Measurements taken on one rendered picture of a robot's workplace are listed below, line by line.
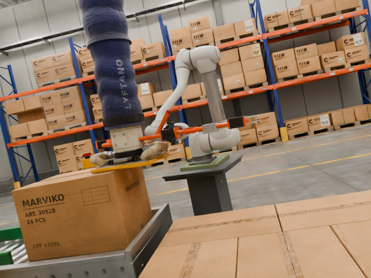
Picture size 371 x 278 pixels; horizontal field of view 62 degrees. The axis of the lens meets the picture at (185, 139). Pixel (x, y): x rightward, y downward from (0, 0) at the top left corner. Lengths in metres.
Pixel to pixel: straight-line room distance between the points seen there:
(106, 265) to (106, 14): 1.21
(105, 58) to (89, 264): 1.00
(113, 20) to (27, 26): 10.67
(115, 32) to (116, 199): 0.84
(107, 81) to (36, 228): 0.87
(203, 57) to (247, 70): 6.78
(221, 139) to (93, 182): 1.02
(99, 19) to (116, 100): 0.41
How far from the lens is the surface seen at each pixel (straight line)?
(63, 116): 9.81
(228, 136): 2.23
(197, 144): 2.30
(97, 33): 1.68
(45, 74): 10.13
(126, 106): 1.60
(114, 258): 1.52
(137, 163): 1.53
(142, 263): 1.59
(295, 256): 1.28
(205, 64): 2.16
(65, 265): 1.65
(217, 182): 2.31
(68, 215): 1.74
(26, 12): 12.44
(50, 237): 1.84
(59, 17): 11.81
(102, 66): 1.64
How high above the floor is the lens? 1.12
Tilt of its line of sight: 3 degrees down
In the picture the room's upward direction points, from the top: 12 degrees counter-clockwise
